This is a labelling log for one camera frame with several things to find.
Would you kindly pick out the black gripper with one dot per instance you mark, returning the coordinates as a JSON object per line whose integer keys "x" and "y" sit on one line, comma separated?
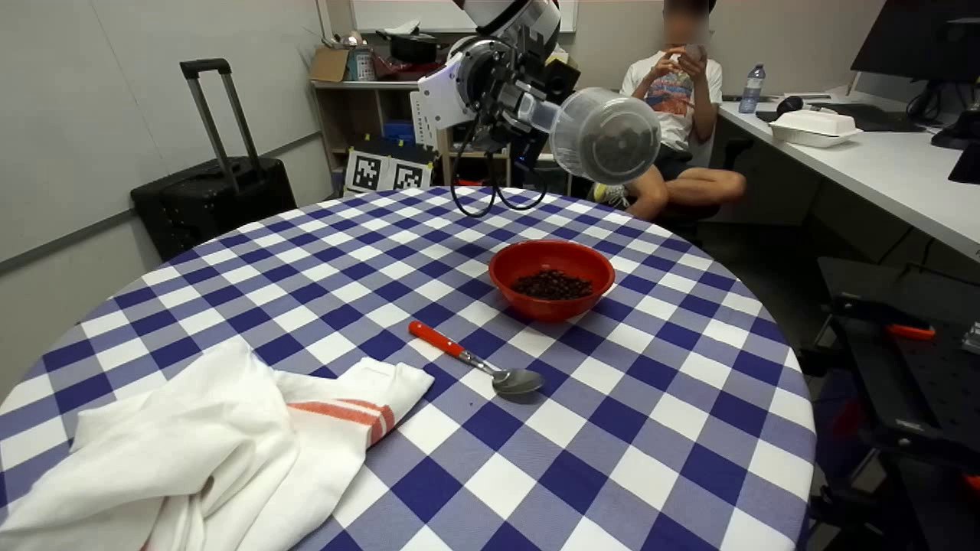
{"x": 510, "y": 115}

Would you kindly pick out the clear plastic measuring jug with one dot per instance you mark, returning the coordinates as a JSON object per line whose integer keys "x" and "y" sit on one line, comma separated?
{"x": 605, "y": 137}

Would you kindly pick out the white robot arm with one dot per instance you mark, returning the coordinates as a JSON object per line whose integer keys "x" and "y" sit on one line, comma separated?
{"x": 499, "y": 64}

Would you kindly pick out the red bowl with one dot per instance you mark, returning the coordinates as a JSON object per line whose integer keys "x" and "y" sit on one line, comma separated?
{"x": 566, "y": 255}

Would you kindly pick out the coffee beans in red bowl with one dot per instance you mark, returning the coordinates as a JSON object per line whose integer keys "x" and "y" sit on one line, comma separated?
{"x": 553, "y": 287}

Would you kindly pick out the wooden shelf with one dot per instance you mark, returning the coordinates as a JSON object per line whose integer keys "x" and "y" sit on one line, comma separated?
{"x": 379, "y": 115}

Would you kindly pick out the calibration marker board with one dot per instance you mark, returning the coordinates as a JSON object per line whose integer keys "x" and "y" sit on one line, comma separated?
{"x": 379, "y": 171}

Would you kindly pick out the seated person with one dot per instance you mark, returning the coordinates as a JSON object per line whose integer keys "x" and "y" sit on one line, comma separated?
{"x": 685, "y": 90}

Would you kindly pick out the water bottle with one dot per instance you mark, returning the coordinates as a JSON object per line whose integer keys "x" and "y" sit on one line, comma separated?
{"x": 750, "y": 90}

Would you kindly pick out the black suitcase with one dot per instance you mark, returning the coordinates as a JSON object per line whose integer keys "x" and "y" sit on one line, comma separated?
{"x": 220, "y": 194}

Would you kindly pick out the white takeout container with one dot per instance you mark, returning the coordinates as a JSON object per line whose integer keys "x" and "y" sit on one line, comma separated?
{"x": 815, "y": 129}

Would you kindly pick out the blue white checkered tablecloth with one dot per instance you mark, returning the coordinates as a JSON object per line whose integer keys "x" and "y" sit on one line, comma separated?
{"x": 671, "y": 415}

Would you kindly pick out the black computer monitor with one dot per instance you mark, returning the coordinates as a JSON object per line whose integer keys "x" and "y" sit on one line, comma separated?
{"x": 929, "y": 40}

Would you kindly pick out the white desk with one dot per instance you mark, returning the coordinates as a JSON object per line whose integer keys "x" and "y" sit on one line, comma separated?
{"x": 899, "y": 171}

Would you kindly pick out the white towel with red stripe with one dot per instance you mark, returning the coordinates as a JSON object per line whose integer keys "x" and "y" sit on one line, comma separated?
{"x": 220, "y": 457}

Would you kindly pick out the red handled metal spoon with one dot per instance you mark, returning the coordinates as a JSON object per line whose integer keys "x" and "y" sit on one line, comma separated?
{"x": 507, "y": 385}

